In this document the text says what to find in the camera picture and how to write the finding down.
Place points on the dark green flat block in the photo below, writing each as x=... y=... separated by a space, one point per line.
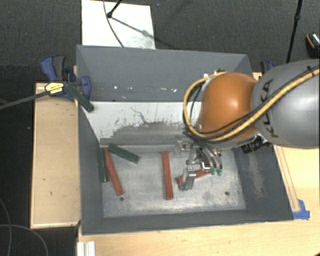
x=81 y=98
x=123 y=153
x=101 y=165

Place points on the pale wood flat board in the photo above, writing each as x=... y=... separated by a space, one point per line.
x=56 y=162

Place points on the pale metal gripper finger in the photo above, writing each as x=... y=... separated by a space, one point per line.
x=191 y=180
x=185 y=178

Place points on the black cylinder on white bracket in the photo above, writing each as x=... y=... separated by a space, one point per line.
x=252 y=146

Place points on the red-brown flat block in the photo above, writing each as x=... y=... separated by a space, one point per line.
x=167 y=175
x=113 y=172
x=201 y=174

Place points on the grey metal bin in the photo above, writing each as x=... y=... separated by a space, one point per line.
x=150 y=207

